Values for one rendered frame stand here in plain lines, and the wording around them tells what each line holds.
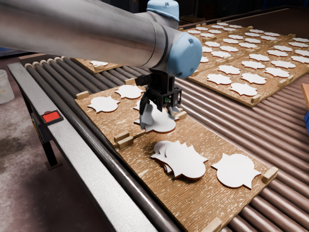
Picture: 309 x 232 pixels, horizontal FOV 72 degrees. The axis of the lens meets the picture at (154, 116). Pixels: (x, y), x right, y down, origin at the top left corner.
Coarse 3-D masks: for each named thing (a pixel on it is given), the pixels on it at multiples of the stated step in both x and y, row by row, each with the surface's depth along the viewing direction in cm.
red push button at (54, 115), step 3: (48, 114) 95; (51, 114) 95; (54, 114) 95; (57, 114) 95; (45, 117) 93; (48, 117) 93; (51, 117) 93; (54, 117) 93; (57, 117) 93; (45, 120) 91; (48, 120) 91
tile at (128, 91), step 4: (120, 88) 112; (124, 88) 112; (128, 88) 112; (132, 88) 112; (136, 88) 112; (116, 92) 109; (120, 92) 108; (124, 92) 108; (128, 92) 108; (132, 92) 108; (136, 92) 108; (140, 92) 108; (124, 96) 105; (128, 96) 105; (132, 96) 105; (136, 96) 105; (140, 96) 106
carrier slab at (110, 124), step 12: (132, 84) 118; (96, 96) 107; (108, 96) 107; (120, 96) 107; (84, 108) 98; (120, 108) 98; (132, 108) 98; (96, 120) 90; (108, 120) 90; (120, 120) 90; (132, 120) 90; (108, 132) 83; (120, 132) 83; (132, 132) 83; (144, 132) 84
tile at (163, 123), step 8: (152, 112) 74; (160, 112) 74; (136, 120) 70; (160, 120) 70; (168, 120) 70; (176, 120) 70; (144, 128) 67; (152, 128) 66; (160, 128) 66; (168, 128) 66
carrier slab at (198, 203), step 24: (192, 120) 90; (144, 144) 78; (192, 144) 78; (216, 144) 78; (144, 168) 68; (264, 168) 68; (168, 192) 61; (192, 192) 61; (216, 192) 61; (240, 192) 61; (192, 216) 55; (216, 216) 55
